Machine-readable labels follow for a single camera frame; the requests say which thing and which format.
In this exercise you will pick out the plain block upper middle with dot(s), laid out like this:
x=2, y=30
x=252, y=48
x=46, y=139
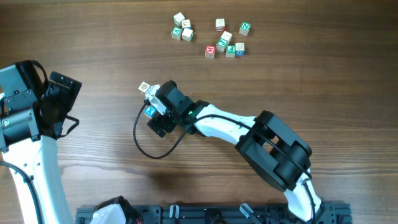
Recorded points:
x=226, y=36

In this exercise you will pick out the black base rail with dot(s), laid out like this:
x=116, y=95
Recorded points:
x=269, y=214

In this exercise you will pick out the green letter N block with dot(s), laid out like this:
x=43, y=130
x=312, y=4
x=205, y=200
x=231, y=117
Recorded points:
x=245, y=28

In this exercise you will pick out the plain block green side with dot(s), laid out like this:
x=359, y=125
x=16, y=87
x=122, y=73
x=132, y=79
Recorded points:
x=187, y=34

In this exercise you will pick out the animal picture block blue side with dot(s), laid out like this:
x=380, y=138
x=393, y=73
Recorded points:
x=186, y=24

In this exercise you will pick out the blue letter X block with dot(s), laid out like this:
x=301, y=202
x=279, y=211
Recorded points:
x=150, y=111

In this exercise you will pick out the spiral picture block blue side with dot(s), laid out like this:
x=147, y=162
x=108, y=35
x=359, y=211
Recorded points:
x=240, y=48

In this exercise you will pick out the shell picture block red side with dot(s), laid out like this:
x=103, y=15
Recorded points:
x=143, y=87

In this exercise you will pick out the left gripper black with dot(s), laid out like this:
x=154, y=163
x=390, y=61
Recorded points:
x=65, y=90

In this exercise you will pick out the green letter F block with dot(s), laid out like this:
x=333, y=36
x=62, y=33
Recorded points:
x=231, y=51

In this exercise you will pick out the red letter M block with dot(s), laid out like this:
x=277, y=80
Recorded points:
x=210, y=51

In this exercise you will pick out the green letter V block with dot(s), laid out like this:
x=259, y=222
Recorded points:
x=176, y=33

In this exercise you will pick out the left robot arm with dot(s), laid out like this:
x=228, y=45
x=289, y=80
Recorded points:
x=33, y=110

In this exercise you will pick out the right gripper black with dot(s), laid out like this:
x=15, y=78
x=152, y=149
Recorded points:
x=166, y=126

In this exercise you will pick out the plain top block teal side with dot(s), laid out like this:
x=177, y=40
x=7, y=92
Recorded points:
x=178, y=18

